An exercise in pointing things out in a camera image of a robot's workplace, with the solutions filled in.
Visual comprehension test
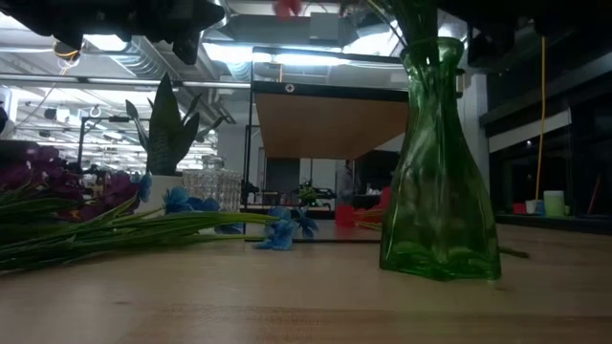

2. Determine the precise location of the green glass vase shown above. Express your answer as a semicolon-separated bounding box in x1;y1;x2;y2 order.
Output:
380;36;502;282

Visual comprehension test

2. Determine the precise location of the wooden shelf with black frame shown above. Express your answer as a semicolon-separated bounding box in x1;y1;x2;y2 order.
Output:
240;46;466;245

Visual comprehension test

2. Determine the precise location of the light green cup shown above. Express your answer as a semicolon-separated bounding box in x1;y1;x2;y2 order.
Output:
543;189;566;218

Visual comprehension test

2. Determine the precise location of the green plant in white pot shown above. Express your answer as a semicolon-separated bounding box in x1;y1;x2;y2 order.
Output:
124;71;229;217

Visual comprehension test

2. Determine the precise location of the hanging yellow cord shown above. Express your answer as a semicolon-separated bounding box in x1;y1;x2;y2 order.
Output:
534;35;547;202

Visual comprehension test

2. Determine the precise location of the purple flower bunch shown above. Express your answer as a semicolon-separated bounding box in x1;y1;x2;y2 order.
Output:
0;145;141;224

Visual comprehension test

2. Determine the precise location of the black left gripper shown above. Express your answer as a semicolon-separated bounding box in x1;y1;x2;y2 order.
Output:
56;0;226;66

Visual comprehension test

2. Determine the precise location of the clear crystal glass vase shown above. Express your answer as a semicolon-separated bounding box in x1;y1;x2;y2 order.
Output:
181;155;243;214

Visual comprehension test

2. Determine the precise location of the small green potted plant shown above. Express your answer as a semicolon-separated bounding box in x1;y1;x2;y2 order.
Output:
298;183;320;206

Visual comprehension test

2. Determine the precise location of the red flower bunch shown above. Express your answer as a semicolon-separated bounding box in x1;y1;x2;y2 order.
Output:
334;185;530;260

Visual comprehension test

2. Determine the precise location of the orange flower bunch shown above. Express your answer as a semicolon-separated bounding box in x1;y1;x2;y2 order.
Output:
273;0;444;66

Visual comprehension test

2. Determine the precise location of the blue flower bunch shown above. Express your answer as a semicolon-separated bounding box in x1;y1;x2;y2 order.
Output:
0;171;319;276

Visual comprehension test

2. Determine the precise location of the black metal stand frame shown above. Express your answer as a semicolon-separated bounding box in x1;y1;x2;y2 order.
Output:
76;116;133;168

